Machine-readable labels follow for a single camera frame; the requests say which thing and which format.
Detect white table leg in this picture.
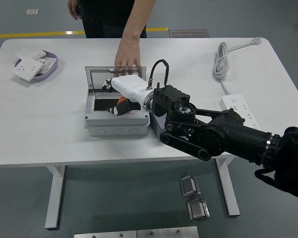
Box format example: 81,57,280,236
215,157,240,216
44,165,66,229

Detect person's right hand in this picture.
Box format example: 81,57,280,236
67,0,82,20

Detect white wall switch panel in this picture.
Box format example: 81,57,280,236
14,47,47,60

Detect person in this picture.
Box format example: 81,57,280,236
78,0,148,39

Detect purple oval tray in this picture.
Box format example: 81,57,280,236
14,51,59,81

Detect small metal clamp block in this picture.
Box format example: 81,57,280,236
179,175,202,197
186,198,211,221

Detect person's left hand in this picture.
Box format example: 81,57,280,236
114,38,142,69

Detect white wall socket panel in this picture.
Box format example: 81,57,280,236
11,57,44,82

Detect white power cable with plug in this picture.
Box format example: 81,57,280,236
212,37,263,96

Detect white printed socket panel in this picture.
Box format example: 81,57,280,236
36,56,58,74

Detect grey cube with round hole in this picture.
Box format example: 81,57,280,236
149,113,167,136

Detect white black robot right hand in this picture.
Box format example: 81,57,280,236
100,74,152,117

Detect grey electrical box with lid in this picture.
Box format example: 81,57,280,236
84,65,149,137

